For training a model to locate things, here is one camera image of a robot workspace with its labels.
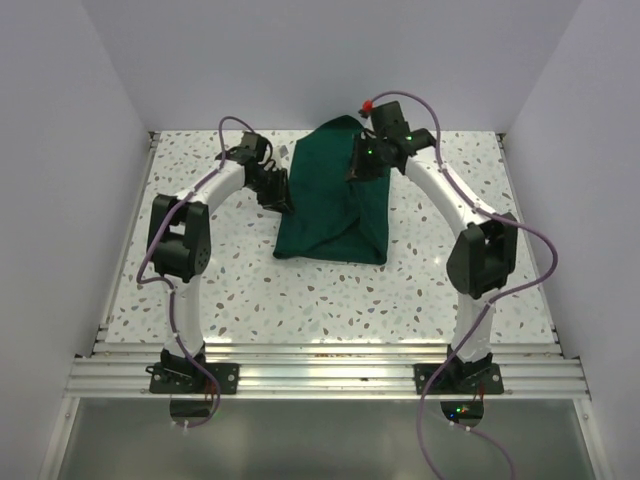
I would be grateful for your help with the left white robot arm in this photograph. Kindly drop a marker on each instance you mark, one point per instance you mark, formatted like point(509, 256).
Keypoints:
point(179, 243)

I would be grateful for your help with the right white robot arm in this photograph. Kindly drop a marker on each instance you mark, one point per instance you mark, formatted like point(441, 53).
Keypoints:
point(484, 253)

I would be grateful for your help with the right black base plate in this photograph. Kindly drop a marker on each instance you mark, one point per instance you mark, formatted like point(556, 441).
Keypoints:
point(487, 381)

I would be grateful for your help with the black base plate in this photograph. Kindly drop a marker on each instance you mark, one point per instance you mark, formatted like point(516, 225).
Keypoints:
point(166, 382)
point(487, 381)

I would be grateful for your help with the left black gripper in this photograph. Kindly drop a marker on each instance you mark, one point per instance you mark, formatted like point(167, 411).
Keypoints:
point(278, 199)

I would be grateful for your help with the green surgical drape cloth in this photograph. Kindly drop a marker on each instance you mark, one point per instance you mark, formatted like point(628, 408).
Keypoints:
point(333, 219)

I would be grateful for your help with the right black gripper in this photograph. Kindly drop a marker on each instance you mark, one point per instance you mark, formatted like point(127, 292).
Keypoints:
point(358, 169)

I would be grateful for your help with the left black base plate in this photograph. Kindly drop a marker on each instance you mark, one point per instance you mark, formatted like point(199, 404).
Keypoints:
point(166, 382)

